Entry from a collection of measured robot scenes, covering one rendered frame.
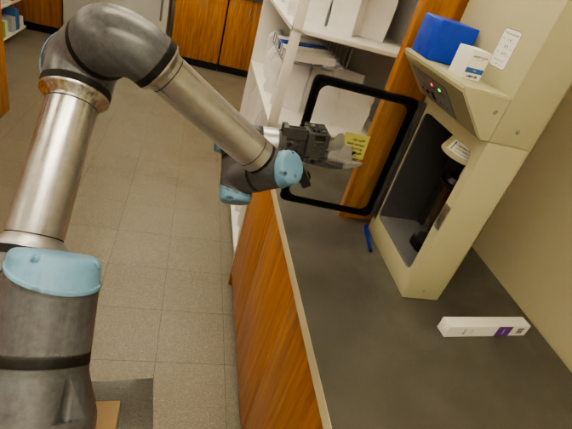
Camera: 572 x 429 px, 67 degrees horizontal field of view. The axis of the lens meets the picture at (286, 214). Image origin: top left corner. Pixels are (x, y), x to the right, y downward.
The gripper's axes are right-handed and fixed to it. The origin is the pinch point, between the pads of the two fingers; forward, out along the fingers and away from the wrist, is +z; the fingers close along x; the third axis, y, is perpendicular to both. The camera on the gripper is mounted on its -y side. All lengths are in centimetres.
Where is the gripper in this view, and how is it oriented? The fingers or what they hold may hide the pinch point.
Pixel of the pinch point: (353, 160)
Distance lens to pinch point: 112.0
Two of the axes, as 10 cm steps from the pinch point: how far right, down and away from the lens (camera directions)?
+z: 9.7, 0.8, 2.2
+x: -1.4, -5.6, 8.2
